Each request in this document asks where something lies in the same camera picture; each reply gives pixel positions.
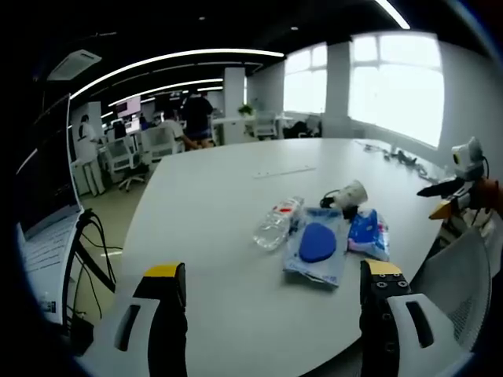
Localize person's right hand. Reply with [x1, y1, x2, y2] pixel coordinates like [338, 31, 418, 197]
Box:
[473, 176, 503, 217]

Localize blue tissue packet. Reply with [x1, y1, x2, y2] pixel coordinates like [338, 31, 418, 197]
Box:
[347, 208, 391, 262]

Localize black cables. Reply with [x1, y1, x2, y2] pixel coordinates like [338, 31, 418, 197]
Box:
[62, 208, 123, 327]

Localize open laptop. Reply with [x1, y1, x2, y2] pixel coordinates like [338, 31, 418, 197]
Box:
[13, 92, 86, 327]

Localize white table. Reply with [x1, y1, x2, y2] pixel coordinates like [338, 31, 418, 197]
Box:
[120, 137, 453, 377]

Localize ceiling air conditioner vent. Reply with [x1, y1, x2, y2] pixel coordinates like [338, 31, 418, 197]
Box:
[46, 49, 103, 82]

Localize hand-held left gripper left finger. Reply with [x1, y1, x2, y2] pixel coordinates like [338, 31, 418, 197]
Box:
[84, 262, 188, 377]

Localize dark clutter on table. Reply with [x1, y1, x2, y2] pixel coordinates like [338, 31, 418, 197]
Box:
[355, 140, 437, 181]

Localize clear packet with blue sponge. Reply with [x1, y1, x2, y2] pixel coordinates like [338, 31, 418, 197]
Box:
[282, 207, 347, 287]

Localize white mesh office chair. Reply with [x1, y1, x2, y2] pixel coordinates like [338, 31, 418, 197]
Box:
[408, 225, 493, 353]

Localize white paper cup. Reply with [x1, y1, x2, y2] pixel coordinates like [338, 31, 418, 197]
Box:
[335, 179, 369, 208]

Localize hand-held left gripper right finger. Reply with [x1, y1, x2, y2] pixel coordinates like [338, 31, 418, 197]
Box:
[359, 258, 475, 377]

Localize clear plastic water bottle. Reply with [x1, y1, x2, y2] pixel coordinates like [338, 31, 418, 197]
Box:
[252, 196, 306, 251]

